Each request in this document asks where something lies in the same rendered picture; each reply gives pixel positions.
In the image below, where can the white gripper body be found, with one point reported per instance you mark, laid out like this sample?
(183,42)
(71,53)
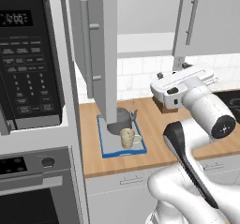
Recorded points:
(187,76)

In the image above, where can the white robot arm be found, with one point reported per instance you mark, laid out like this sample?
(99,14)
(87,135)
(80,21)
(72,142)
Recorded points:
(200,106)

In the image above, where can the grey cabinet door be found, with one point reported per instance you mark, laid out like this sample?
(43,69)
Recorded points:
(215,18)
(104,46)

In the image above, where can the grey kettle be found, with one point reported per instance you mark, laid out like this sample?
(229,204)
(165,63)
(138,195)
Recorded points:
(123,120)

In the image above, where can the beige mug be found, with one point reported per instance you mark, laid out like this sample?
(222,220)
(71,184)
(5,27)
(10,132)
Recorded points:
(127,138)

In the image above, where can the blue tray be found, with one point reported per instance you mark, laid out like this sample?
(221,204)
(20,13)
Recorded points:
(109,148)

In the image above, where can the black sink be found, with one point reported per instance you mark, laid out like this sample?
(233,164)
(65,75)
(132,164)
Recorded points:
(229,104)

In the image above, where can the white drawer front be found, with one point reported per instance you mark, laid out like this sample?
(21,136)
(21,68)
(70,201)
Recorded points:
(125,184)
(223,171)

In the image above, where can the black microwave oven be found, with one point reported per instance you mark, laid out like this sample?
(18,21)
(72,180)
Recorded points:
(28,56)

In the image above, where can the black oven knob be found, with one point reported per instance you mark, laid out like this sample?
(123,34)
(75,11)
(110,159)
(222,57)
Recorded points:
(48,162)

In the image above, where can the grey built-in oven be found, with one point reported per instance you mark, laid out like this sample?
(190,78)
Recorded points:
(34,187)

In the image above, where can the white wall cabinet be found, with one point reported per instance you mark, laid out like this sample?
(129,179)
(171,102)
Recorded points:
(145,15)

